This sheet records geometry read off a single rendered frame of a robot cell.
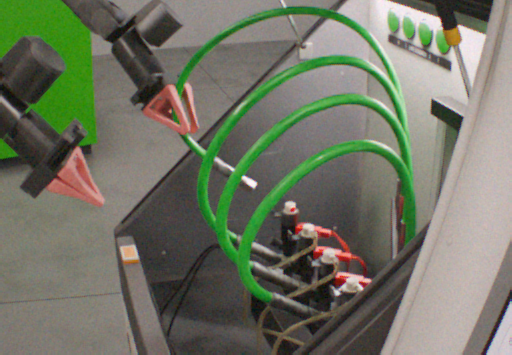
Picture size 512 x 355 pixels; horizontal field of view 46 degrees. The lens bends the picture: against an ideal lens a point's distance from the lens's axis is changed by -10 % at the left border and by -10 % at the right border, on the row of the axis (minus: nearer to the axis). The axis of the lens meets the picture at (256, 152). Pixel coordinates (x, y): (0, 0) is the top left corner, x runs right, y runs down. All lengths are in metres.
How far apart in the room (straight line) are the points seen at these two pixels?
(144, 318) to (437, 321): 0.56
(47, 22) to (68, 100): 0.55
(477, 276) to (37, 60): 0.54
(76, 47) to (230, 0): 3.67
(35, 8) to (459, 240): 3.71
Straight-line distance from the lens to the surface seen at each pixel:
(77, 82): 4.30
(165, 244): 1.38
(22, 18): 4.17
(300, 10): 1.02
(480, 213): 0.64
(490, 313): 0.62
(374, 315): 0.75
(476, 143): 0.66
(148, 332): 1.06
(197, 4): 7.57
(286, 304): 0.82
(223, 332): 1.26
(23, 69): 0.79
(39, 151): 0.81
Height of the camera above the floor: 1.58
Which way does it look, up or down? 21 degrees down
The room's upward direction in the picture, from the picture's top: straight up
